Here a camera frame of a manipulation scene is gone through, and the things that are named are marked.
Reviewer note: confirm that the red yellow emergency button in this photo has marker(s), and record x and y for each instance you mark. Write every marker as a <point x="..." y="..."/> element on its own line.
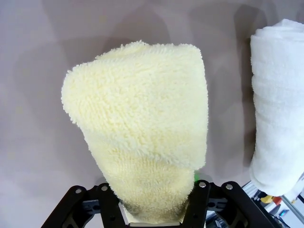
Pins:
<point x="269" y="199"/>

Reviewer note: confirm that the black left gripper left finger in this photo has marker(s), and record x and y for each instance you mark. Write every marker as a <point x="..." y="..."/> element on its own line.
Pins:
<point x="107" y="209"/>

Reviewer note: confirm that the white towel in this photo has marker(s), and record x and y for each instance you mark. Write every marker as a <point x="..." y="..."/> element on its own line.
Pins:
<point x="278" y="107"/>

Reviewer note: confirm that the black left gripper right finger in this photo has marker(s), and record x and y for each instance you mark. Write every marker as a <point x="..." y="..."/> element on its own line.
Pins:
<point x="202" y="204"/>

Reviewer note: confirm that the cream yellow fluffy towel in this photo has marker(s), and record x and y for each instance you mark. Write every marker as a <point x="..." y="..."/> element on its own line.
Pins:
<point x="142" y="107"/>

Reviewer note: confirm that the aluminium frame profile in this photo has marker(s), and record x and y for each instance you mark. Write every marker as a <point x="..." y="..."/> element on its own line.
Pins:
<point x="250" y="190"/>

